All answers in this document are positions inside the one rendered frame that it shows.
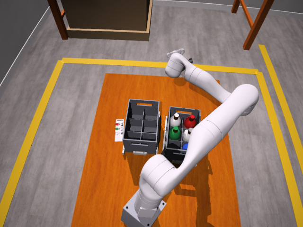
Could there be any red bottle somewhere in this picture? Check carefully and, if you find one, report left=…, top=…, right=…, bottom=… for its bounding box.
left=183, top=115, right=196, bottom=129

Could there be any white paper pick list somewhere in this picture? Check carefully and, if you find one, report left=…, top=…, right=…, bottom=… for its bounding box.
left=115, top=119, right=124, bottom=141

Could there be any green bottle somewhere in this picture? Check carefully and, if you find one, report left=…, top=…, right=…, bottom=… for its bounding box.
left=168, top=126, right=181, bottom=140

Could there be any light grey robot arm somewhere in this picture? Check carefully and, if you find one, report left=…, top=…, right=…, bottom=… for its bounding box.
left=134, top=49, right=259, bottom=218

